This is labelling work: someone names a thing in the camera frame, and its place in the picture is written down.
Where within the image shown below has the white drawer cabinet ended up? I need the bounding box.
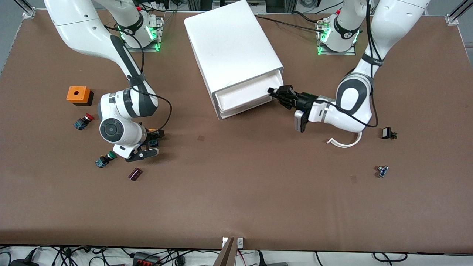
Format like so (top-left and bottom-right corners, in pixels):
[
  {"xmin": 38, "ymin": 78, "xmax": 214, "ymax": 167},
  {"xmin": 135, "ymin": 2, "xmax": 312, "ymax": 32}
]
[{"xmin": 184, "ymin": 0, "xmax": 284, "ymax": 120}]

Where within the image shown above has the black looped floor cable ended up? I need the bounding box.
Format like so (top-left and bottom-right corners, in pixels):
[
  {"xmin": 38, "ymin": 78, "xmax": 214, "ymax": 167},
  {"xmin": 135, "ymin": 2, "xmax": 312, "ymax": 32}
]
[{"xmin": 372, "ymin": 252, "xmax": 409, "ymax": 263}]

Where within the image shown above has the white curved plastic clip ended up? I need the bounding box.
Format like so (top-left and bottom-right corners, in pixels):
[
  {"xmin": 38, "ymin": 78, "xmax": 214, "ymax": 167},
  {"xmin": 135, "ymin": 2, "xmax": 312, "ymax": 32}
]
[{"xmin": 327, "ymin": 131, "xmax": 363, "ymax": 149}]

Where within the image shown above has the black right camera bracket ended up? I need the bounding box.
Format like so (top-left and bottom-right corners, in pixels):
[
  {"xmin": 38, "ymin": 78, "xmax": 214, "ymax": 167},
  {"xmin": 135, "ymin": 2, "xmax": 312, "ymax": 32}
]
[{"xmin": 125, "ymin": 146, "xmax": 156, "ymax": 163}]

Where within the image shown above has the red push button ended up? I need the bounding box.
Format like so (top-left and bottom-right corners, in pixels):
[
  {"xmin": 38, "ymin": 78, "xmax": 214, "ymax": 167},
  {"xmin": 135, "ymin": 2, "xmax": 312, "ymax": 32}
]
[{"xmin": 73, "ymin": 114, "xmax": 95, "ymax": 130}]

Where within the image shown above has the black orange power strip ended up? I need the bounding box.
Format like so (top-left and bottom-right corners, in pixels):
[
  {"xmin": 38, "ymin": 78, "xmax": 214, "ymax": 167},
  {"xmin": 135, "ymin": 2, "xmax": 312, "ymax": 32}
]
[{"xmin": 132, "ymin": 251, "xmax": 160, "ymax": 266}]

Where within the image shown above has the green push button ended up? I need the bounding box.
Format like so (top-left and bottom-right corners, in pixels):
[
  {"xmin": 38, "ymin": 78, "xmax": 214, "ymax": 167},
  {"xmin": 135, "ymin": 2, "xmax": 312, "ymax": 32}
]
[{"xmin": 95, "ymin": 151, "xmax": 117, "ymax": 168}]

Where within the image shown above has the white plastic drawer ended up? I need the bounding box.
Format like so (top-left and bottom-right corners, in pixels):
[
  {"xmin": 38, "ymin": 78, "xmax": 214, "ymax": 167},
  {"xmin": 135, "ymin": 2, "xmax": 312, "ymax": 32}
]
[
  {"xmin": 214, "ymin": 71, "xmax": 283, "ymax": 111},
  {"xmin": 220, "ymin": 97, "xmax": 274, "ymax": 116}
]

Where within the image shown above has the yellow push button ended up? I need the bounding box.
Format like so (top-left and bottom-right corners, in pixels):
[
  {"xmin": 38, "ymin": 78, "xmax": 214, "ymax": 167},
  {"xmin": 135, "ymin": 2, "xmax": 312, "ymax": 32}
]
[{"xmin": 147, "ymin": 127, "xmax": 161, "ymax": 145}]

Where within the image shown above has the aluminium frame profile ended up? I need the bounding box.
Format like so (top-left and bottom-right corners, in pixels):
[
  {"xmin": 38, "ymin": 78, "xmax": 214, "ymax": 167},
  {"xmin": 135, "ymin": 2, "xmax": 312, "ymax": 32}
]
[
  {"xmin": 445, "ymin": 0, "xmax": 473, "ymax": 25},
  {"xmin": 15, "ymin": 0, "xmax": 36, "ymax": 18}
]

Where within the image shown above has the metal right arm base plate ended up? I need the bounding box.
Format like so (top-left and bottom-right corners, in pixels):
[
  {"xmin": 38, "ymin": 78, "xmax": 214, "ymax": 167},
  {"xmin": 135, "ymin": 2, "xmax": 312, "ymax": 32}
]
[{"xmin": 122, "ymin": 17, "xmax": 163, "ymax": 52}]

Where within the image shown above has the brown wooden post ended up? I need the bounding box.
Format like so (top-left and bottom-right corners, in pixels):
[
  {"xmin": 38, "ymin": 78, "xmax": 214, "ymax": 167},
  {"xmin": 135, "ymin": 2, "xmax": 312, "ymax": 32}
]
[{"xmin": 214, "ymin": 237, "xmax": 237, "ymax": 266}]

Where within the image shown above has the orange button box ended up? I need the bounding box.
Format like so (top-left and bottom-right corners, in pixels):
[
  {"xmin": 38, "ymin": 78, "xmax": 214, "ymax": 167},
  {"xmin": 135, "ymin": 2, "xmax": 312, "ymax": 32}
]
[{"xmin": 67, "ymin": 86, "xmax": 94, "ymax": 106}]

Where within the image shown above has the dark box behind table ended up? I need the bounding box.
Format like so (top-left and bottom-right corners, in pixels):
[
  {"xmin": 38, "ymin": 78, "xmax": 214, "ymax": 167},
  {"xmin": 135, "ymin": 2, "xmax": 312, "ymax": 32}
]
[{"xmin": 266, "ymin": 0, "xmax": 298, "ymax": 13}]

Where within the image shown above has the black table cable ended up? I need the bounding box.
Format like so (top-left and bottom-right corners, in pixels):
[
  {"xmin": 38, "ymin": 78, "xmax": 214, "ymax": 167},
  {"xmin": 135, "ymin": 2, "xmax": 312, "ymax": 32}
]
[
  {"xmin": 255, "ymin": 16, "xmax": 326, "ymax": 33},
  {"xmin": 291, "ymin": 10, "xmax": 327, "ymax": 25}
]

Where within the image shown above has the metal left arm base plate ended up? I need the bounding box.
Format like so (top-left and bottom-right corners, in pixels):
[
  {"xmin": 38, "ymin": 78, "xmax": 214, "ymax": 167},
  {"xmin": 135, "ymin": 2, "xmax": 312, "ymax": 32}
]
[{"xmin": 317, "ymin": 17, "xmax": 357, "ymax": 56}]

